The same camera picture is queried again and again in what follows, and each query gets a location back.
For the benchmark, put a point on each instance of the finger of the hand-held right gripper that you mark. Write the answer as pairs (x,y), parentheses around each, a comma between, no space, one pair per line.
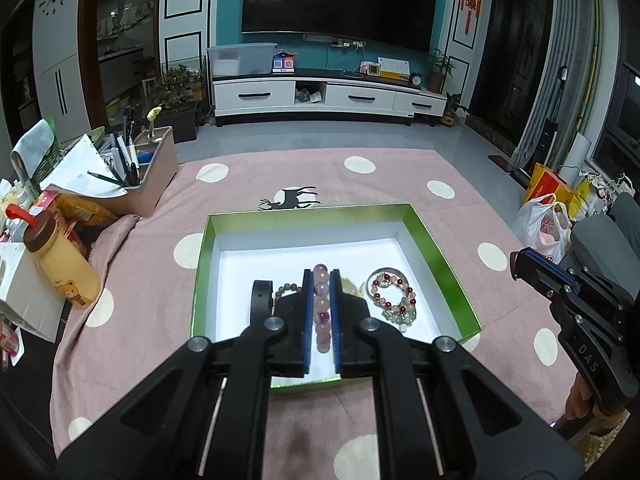
(535,277)
(550,266)

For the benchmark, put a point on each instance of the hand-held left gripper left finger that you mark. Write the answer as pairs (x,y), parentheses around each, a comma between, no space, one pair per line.
(307,330)

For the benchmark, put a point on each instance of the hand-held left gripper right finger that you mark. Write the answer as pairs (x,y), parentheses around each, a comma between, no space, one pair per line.
(337,330)

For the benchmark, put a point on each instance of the green jade pendant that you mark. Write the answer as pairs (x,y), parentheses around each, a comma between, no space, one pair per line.
(400,314)

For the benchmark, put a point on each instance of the green cardboard box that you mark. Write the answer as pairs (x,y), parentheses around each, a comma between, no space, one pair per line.
(435,260)

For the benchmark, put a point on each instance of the person's right hand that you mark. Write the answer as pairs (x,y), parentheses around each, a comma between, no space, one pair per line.
(577,400)

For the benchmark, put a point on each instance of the white plastic bag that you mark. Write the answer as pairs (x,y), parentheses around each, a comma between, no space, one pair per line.
(542,230)

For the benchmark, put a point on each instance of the grey fabric chair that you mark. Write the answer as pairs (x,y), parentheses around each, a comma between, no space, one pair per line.
(605,240)

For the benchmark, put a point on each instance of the pale jade bangle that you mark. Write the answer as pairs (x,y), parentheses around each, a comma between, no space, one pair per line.
(387,270)

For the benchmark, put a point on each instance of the yellow paper bag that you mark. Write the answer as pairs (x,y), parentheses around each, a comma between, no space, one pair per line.
(545,185)

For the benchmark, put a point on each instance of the beige knitted cushion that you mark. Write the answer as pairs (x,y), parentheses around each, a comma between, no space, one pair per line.
(615,440)

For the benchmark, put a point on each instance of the upright vacuum cleaner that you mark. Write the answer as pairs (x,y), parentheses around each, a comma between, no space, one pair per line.
(547,130)

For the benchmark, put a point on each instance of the pink polka dot tablecloth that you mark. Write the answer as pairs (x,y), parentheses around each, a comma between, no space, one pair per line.
(150,360)

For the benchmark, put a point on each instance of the small potted plant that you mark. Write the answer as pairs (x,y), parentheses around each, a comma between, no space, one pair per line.
(452,107)

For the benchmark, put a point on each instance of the grey striped curtain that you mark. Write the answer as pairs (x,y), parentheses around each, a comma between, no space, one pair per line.
(565,60)

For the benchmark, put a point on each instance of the pink pen holder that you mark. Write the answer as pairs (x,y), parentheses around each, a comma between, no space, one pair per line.
(150,180)

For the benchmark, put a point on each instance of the dark wooden door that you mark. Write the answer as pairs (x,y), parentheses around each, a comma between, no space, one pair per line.
(510,50)

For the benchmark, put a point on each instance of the tall potted plant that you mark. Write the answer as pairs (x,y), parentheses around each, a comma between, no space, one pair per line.
(440,67)

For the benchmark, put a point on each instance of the black alarm clock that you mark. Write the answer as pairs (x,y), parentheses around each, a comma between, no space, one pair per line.
(416,80)

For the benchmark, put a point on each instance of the white television cabinet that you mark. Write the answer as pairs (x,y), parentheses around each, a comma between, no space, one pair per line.
(325,95)

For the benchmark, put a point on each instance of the yellow desk calendar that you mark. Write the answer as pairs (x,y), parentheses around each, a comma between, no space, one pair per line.
(395,70)

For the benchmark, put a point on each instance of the yellow bear print bottle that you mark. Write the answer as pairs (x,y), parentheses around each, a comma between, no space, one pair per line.
(65,265)

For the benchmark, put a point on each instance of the orange snack packet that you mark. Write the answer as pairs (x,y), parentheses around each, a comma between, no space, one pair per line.
(85,207)

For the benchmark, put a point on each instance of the yellow mushroom ornament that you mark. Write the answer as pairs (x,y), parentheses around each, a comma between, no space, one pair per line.
(152,115)

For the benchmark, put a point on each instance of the clear plastic storage bin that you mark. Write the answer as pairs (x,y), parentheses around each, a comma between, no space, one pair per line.
(242,60)

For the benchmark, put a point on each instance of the stack of white papers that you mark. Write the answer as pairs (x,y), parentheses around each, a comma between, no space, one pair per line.
(80,170)

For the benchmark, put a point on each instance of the leafy potted plant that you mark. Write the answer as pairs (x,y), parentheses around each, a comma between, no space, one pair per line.
(175,85)

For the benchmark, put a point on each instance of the white storage box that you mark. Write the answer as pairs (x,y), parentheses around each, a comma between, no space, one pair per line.
(25,285)

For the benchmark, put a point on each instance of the white power strip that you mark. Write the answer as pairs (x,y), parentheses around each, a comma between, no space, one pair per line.
(332,40)

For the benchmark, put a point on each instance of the grey folded cloth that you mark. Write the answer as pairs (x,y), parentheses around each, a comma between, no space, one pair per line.
(32,147)

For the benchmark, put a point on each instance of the black television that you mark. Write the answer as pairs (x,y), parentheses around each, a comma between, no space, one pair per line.
(340,0)

